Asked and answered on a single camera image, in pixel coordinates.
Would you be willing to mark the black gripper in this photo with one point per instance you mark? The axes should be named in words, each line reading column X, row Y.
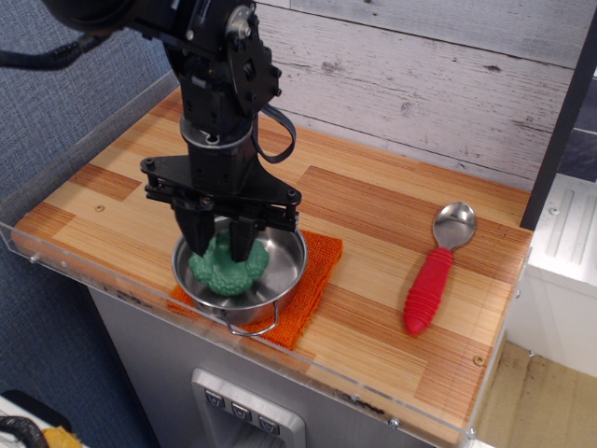
column 221, row 181

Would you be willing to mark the green toy broccoli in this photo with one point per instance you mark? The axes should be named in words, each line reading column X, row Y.
column 224, row 276

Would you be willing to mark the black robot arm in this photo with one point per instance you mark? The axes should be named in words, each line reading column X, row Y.
column 227, row 80

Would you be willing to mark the stainless steel pan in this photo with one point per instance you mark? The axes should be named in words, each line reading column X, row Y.
column 258, row 310

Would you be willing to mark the clear acrylic edge guard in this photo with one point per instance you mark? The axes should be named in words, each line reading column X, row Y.
column 100, row 225

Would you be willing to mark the orange woven cloth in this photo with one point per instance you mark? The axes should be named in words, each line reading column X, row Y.
column 324, row 253

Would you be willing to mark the grey toy cabinet front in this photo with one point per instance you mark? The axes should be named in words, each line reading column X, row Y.
column 160, row 350

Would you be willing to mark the silver dispenser button panel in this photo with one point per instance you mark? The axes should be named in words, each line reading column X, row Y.
column 236, row 417

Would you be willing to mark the yellow object at corner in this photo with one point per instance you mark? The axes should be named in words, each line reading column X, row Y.
column 58, row 437

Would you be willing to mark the white toy sink unit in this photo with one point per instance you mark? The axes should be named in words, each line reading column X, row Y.
column 553, row 313

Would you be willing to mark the red handled metal spoon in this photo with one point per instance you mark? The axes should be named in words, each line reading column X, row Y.
column 453, row 227

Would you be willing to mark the dark right cabinet post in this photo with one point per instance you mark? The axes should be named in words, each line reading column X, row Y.
column 571, row 106

